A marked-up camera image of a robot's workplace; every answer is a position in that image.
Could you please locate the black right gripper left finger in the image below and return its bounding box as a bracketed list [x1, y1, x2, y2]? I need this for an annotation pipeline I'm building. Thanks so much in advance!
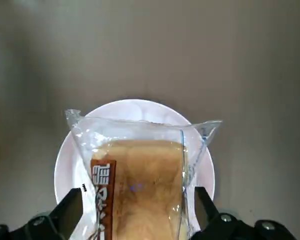
[0, 187, 84, 240]

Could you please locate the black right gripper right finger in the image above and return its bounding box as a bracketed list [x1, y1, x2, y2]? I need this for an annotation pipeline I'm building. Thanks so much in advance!
[192, 186, 296, 240]

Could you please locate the clear-wrapped bread pack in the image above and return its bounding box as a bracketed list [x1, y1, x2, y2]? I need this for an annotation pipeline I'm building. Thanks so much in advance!
[64, 108, 223, 240]

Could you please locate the round white plate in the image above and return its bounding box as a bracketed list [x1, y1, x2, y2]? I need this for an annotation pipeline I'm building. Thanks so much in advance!
[54, 99, 215, 240]

